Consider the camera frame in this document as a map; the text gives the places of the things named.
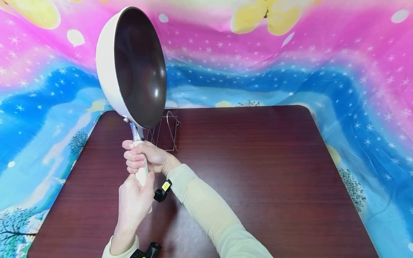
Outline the cream frying pan dark inside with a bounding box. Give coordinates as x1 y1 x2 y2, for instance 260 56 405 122
96 6 168 214

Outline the black wrist band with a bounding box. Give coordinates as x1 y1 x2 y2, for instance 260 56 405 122
153 179 173 203
130 242 161 258

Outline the person's left hand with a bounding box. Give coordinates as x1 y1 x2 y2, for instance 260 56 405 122
118 172 156 237

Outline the metal wire rack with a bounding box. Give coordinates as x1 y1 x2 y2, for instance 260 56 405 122
146 110 182 153

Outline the person's right hand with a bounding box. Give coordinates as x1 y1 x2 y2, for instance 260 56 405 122
122 140 182 177

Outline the person's right forearm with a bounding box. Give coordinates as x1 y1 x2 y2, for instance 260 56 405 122
166 163 274 258

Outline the person's left forearm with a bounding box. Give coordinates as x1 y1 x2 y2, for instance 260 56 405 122
102 229 140 258

